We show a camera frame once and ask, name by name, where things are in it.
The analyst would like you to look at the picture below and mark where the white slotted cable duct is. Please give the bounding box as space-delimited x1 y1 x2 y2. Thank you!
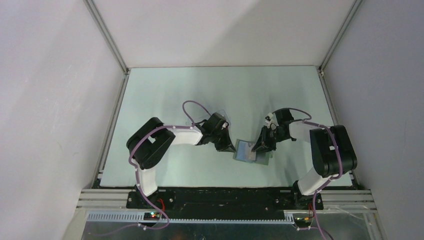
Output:
86 210 295 225

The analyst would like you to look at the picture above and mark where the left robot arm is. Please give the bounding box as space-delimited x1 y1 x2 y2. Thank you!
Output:
126 112 236 208

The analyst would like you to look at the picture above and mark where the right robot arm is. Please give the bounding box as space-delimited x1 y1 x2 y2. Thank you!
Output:
251 107 358 209

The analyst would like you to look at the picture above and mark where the aluminium frame post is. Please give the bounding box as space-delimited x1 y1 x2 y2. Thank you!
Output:
317 0 364 77
83 0 129 75

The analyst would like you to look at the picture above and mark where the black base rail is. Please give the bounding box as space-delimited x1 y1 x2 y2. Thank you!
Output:
96 186 324 221

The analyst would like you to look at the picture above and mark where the left aluminium frame post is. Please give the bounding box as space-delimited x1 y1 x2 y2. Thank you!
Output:
83 0 129 75

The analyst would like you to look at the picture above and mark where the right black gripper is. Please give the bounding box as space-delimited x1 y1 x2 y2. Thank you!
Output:
251 125 289 154

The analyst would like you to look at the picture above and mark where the right controller board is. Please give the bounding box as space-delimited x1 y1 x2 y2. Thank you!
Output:
294 217 314 230

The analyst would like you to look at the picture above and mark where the right aluminium frame post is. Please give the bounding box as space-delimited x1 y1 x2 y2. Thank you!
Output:
317 0 364 77

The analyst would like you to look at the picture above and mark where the left controller board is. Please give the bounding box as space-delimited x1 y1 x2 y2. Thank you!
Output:
143 211 162 221

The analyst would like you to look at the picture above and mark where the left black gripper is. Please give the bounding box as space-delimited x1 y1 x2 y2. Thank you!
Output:
210 126 236 153

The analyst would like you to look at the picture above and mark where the blue card wallet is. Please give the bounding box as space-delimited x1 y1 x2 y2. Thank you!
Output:
233 139 273 166

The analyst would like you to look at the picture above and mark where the controller board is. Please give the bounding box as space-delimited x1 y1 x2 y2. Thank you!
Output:
294 217 314 230
143 211 162 221

